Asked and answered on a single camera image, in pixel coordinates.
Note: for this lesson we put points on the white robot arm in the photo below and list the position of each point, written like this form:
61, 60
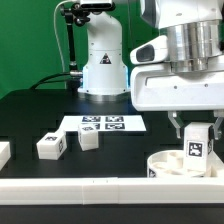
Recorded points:
182, 69

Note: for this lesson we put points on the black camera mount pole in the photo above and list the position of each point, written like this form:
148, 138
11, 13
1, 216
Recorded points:
74, 15

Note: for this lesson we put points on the white tag marker sheet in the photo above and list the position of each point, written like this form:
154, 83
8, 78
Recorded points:
104, 122

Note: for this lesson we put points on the overhead camera on mount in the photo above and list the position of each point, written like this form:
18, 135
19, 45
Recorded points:
103, 5

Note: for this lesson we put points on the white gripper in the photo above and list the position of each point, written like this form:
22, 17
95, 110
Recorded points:
156, 88

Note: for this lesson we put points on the white left fence block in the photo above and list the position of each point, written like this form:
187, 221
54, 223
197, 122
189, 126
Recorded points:
5, 153

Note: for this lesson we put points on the white front fence bar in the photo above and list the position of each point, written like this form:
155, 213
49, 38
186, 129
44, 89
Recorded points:
85, 191

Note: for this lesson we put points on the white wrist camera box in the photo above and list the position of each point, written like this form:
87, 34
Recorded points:
154, 51

